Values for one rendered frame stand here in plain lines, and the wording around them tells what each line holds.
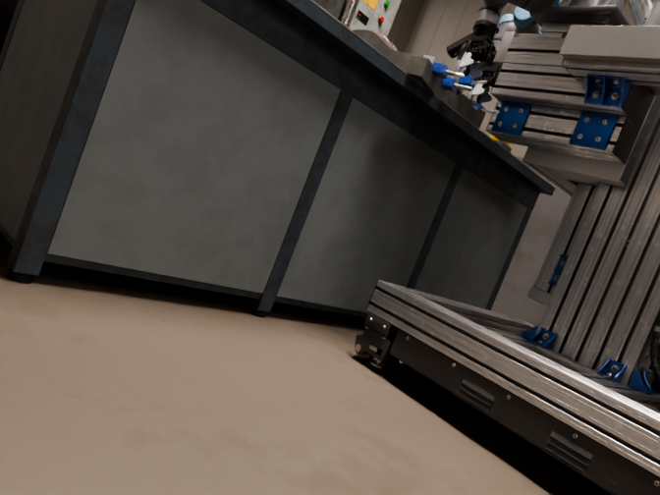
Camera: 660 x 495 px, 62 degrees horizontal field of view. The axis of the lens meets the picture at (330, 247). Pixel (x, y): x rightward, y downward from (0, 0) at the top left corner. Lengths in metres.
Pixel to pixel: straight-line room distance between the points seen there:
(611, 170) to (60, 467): 1.33
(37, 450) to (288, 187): 0.97
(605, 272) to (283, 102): 0.92
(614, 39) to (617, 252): 0.51
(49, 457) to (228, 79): 0.90
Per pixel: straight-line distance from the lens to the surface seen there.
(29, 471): 0.69
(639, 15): 2.31
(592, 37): 1.41
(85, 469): 0.71
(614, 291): 1.52
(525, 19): 2.19
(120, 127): 1.23
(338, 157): 1.58
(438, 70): 1.70
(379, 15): 2.91
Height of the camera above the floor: 0.37
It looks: 4 degrees down
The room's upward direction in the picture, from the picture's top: 21 degrees clockwise
